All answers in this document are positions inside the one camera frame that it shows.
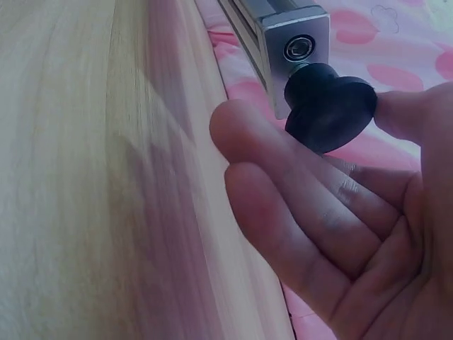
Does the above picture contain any black rubber foot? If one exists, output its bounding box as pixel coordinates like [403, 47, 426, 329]
[284, 62, 379, 156]

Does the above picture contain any person's right hand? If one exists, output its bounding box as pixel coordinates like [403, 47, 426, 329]
[210, 83, 453, 340]

